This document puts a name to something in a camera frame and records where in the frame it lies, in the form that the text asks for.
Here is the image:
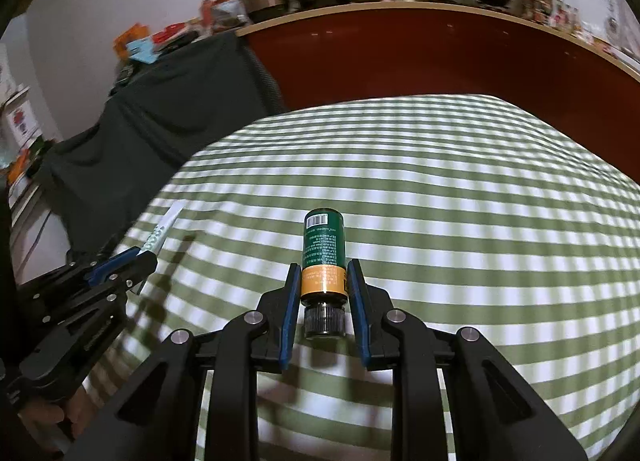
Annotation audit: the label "dark green medicine bottle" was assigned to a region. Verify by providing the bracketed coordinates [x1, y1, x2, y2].
[300, 207, 348, 340]

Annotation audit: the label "white long toothpaste box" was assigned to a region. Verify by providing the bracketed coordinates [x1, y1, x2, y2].
[139, 201, 186, 255]

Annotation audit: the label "red kitchen cabinets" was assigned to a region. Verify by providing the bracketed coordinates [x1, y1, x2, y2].
[238, 2, 639, 179]

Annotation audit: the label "dark green draped cloth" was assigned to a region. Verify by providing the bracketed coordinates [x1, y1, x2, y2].
[35, 33, 285, 262]

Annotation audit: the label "green checkered tablecloth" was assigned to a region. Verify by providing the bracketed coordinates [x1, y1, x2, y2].
[85, 95, 639, 458]

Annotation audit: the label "orange paper bag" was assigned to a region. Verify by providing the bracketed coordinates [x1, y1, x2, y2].
[113, 23, 150, 61]

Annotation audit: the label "spice bottle rack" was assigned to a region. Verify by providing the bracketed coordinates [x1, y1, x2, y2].
[522, 0, 565, 28]

